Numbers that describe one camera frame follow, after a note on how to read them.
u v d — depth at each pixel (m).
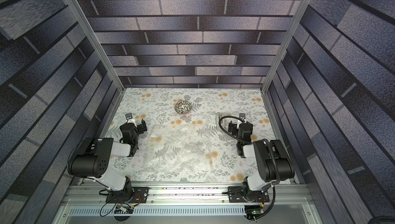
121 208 0.71
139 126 0.85
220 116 0.98
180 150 0.89
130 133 0.73
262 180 0.47
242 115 0.81
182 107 1.07
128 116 0.81
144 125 0.89
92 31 0.88
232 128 0.87
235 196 0.73
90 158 0.47
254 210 0.71
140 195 0.73
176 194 0.76
